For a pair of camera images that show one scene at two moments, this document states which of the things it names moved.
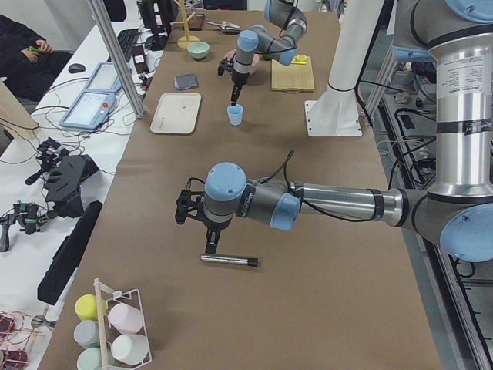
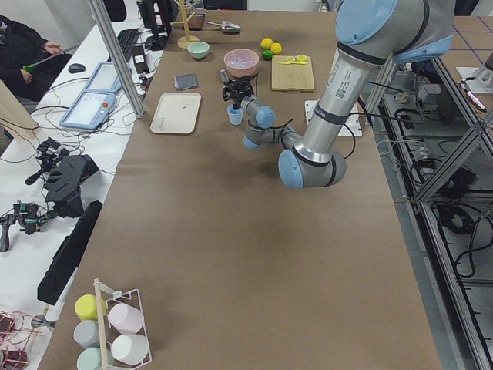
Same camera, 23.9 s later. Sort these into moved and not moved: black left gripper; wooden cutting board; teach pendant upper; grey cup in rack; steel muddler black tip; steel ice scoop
Moved: steel muddler black tip; black left gripper
Not moved: teach pendant upper; grey cup in rack; wooden cutting board; steel ice scoop
